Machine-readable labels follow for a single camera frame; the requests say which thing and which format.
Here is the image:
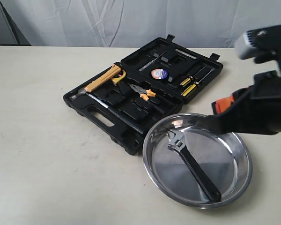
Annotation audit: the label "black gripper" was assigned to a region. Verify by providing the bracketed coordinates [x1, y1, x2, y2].
[207, 25, 281, 135]

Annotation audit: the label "black adjustable wrench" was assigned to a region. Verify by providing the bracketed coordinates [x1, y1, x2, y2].
[167, 129, 222, 202]

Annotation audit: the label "black plastic tool case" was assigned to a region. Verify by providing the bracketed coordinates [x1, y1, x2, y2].
[63, 35, 223, 155]

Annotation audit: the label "round stainless steel tray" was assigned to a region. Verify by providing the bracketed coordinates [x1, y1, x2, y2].
[142, 113, 253, 209]

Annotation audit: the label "yellow black screwdriver lower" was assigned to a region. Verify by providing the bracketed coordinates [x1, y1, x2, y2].
[181, 67, 214, 97]

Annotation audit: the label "yellow black screwdriver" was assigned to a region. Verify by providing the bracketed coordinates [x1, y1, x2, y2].
[181, 67, 214, 97]
[180, 66, 210, 87]

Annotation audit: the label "yellow black screwdriver upper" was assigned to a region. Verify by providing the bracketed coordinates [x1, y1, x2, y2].
[180, 66, 210, 87]

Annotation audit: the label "clear test pen screwdriver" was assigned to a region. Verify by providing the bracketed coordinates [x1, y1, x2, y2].
[138, 51, 166, 72]

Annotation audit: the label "yellow utility knife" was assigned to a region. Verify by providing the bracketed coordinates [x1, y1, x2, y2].
[84, 64, 121, 92]

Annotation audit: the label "white fabric backdrop curtain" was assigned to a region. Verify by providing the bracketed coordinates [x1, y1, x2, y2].
[0, 0, 281, 48]

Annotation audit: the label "orange handled pliers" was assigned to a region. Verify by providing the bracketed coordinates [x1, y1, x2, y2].
[130, 84, 161, 105]

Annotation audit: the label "black handled claw hammer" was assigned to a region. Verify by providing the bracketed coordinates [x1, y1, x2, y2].
[70, 90, 145, 135]

